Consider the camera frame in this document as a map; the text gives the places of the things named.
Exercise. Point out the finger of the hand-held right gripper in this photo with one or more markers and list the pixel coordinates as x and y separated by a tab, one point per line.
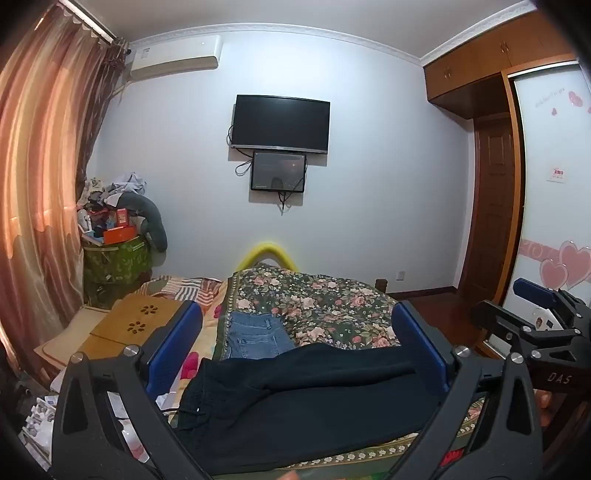
496	317
535	291

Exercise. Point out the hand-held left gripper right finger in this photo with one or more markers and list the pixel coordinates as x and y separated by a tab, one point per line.
422	344

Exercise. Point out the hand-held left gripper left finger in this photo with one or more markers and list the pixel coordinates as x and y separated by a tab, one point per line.
178	344

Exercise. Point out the dark navy pants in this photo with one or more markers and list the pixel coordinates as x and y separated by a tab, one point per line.
300	406

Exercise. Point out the person's right hand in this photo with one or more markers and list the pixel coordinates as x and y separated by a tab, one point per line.
545	399

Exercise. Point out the cartoon print bed sheet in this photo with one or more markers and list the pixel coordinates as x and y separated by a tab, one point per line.
201	350

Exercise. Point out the wooden laptop table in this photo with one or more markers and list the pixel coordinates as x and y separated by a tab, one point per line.
129	318

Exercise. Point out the striped cloth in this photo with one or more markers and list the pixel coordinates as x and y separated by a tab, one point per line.
184	288

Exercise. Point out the blue denim jeans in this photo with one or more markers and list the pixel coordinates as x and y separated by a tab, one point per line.
254	334

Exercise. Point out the brown wooden door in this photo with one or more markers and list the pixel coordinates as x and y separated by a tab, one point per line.
494	203

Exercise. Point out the floral blanket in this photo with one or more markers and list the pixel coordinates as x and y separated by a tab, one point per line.
332	304

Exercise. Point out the green storage bag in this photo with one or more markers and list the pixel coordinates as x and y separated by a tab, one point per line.
117	261

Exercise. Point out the white heart print sliding door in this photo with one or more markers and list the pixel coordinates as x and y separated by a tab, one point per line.
554	184

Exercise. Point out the beige board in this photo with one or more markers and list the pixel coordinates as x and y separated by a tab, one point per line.
60	341

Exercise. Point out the orange box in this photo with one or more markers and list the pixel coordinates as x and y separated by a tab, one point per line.
120	234

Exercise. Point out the pile of papers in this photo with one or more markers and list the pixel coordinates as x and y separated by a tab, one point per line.
39	415

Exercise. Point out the pile of clothes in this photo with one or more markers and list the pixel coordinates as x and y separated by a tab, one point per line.
117	187

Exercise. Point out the small black monitor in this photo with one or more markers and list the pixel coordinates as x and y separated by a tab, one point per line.
278	171

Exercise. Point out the orange brown curtain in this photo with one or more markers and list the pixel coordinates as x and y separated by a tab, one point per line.
41	184

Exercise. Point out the brown wooden wardrobe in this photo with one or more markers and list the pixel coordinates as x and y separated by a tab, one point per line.
489	60

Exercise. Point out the white air conditioner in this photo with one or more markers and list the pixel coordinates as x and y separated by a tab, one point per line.
178	53

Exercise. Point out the wooden bed post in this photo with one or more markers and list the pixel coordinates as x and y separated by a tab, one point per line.
381	284

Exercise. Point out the yellow curved bed rail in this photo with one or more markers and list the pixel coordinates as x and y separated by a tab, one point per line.
265	254

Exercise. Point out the black wall television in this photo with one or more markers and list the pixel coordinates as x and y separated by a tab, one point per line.
280	122

